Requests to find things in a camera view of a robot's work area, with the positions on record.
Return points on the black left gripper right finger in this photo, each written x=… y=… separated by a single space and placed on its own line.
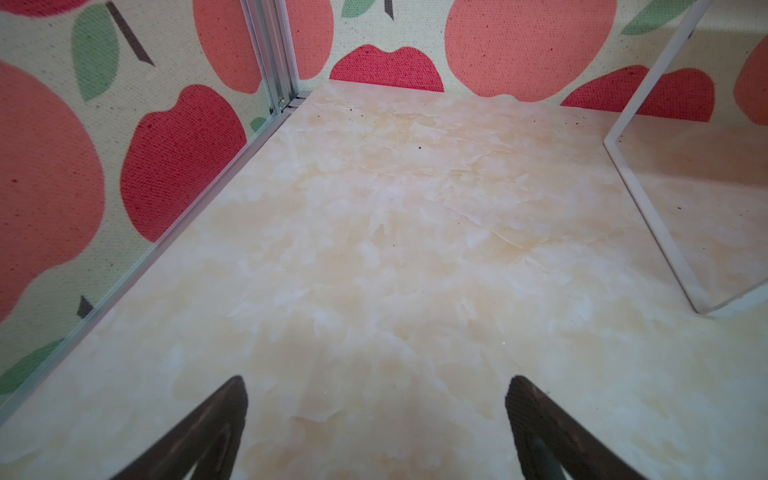
x=550 y=444

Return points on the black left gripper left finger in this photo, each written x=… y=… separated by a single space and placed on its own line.
x=203 y=445

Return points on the wooden two-tier shelf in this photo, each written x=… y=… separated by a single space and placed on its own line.
x=701 y=188

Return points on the left aluminium frame post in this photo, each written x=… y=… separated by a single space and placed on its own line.
x=270 y=34

